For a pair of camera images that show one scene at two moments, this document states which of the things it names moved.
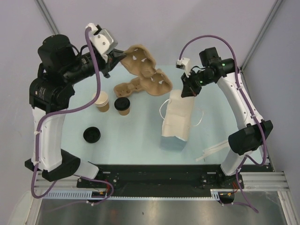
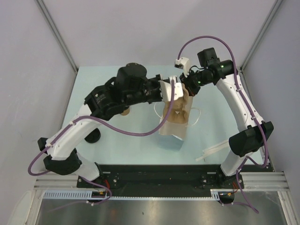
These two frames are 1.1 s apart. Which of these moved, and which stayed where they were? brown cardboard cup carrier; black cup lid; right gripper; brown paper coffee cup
Moved: brown cardboard cup carrier
Stayed: black cup lid; right gripper; brown paper coffee cup
